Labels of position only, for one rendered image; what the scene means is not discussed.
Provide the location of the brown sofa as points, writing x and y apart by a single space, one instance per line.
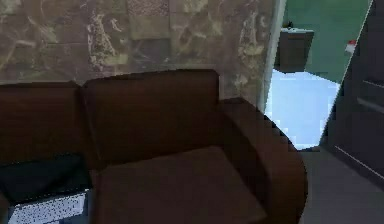
160 133

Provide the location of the dark brown cabinet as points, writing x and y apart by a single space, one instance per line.
294 50

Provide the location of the grey laptop with black screen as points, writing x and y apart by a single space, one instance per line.
43 186

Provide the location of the small red and white object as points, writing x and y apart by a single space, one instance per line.
350 46

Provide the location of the dark grey room door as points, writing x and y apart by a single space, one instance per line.
363 100

